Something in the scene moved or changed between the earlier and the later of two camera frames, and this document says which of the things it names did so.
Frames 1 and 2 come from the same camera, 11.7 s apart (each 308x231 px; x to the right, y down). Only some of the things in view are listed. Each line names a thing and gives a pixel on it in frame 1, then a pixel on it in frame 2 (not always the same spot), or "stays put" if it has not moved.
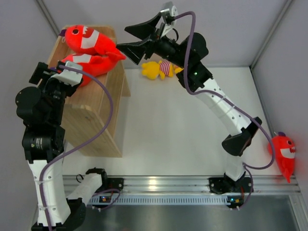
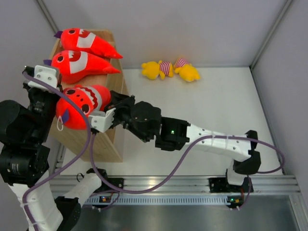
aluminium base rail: (174, 185) stays put
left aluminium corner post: (48, 17) stays put
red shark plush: (285, 153) → (92, 98)
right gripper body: (167, 50) → (122, 112)
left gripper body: (57, 91) → (41, 102)
